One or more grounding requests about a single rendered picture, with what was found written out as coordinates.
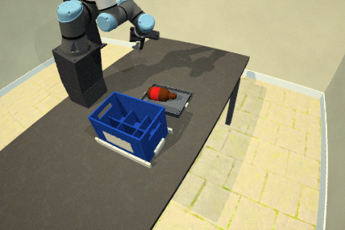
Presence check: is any brown bottle with red label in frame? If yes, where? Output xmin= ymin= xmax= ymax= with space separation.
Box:
xmin=148 ymin=86 xmax=177 ymax=102

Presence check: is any blue plastic crate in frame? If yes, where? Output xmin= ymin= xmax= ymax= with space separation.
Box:
xmin=88 ymin=91 xmax=168 ymax=162

